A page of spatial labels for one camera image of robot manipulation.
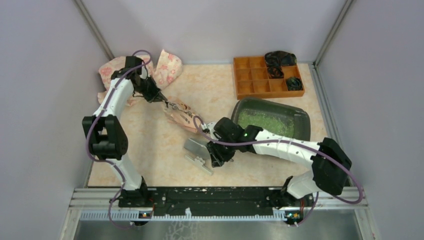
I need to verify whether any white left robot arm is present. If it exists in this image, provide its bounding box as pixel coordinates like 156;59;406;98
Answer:
82;55;167;208

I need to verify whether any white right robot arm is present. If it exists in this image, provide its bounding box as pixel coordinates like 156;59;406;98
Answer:
200;117;352;206

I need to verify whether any orange divided organizer tray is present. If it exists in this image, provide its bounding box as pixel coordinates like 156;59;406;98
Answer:
233;56;306;100

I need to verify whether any silver metal scoop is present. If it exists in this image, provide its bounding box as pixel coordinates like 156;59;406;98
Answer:
183;138;211;160

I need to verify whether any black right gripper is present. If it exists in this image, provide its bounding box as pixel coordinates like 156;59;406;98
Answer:
205;135;237;168

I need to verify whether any small dark coiled cord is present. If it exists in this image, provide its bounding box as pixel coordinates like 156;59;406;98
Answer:
285;76;304;92

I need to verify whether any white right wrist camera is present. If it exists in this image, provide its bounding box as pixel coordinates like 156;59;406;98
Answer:
200;121;216;137

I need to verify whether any pink cat litter bag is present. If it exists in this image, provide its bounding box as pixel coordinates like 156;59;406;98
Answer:
162;96;201;134

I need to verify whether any floral pink cloth bag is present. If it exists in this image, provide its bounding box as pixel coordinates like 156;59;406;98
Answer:
97;49;187;109

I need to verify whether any dark tangled cords bundle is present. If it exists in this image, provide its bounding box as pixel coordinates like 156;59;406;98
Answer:
263;50;298;80

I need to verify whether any green cat litter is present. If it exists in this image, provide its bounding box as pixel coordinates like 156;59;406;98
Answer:
237;110;295;138

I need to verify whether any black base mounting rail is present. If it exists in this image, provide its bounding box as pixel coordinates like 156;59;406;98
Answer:
117;186;313;217

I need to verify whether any dark grey litter box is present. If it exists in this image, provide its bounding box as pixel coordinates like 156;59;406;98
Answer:
231;97;311;141

